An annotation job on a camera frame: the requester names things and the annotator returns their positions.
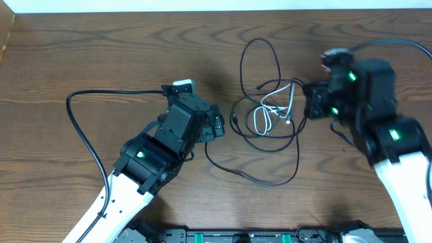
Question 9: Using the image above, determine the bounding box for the black usb cable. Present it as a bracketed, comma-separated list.
[205, 37, 308, 188]

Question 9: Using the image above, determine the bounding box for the white usb cable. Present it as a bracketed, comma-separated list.
[252, 82, 296, 136]

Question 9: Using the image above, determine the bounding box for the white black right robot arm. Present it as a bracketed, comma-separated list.
[303, 51, 431, 242]

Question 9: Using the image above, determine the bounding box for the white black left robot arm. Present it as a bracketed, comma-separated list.
[65, 92, 225, 242]

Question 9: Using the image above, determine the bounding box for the black right camera cable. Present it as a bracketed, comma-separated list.
[349, 37, 432, 58]

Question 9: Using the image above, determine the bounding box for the black camera cable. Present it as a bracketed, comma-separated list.
[349, 37, 432, 58]
[65, 86, 176, 243]

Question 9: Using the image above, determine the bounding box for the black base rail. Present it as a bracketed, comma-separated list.
[158, 228, 340, 243]

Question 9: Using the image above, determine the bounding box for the black left camera cable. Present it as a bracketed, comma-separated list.
[65, 86, 176, 243]

